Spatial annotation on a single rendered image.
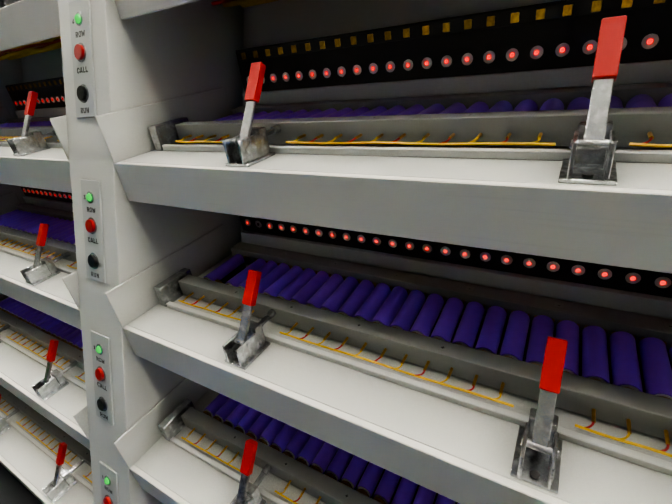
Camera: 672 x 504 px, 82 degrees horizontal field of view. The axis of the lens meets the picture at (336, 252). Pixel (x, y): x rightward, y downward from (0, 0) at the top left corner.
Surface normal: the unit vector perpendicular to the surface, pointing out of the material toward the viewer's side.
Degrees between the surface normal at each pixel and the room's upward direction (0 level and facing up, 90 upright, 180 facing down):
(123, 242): 90
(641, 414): 110
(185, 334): 21
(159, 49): 90
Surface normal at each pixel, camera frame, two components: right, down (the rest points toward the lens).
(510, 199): -0.50, 0.47
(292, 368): -0.13, -0.87
